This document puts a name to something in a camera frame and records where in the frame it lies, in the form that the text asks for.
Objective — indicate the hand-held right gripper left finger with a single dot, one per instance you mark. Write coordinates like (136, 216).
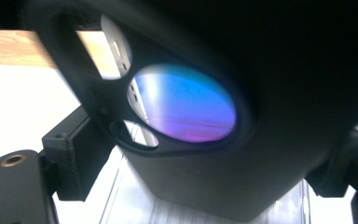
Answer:
(74, 155)

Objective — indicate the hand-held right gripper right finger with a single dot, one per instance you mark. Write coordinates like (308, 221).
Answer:
(332, 168)

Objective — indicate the black phone case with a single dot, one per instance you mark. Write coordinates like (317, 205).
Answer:
(292, 124)

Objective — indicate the clear plastic rack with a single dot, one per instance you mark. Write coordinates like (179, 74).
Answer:
(130, 202)

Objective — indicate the white board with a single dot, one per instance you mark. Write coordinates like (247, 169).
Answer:
(18, 102)

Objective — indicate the wooden table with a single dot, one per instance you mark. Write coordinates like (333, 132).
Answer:
(6, 46)

